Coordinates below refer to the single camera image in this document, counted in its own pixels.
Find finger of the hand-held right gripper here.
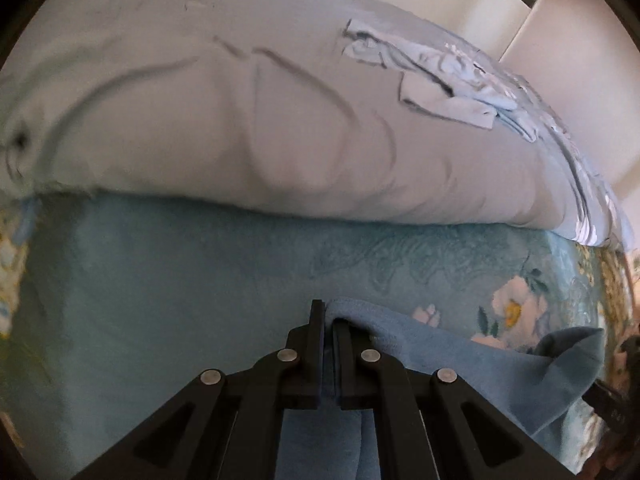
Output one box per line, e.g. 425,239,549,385
581,379,633,434

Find teal floral blanket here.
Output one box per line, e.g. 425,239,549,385
0,191,637,480

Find blue fleece garment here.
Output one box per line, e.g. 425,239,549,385
276,297,607,480

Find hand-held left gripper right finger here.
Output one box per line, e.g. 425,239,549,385
332,319,572,480

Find pale grey-blue quilt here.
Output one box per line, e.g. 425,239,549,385
0,0,632,247

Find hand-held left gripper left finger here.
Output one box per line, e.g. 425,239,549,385
72,299,327,480

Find crumpled light blue clothes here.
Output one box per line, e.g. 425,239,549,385
342,18,542,144

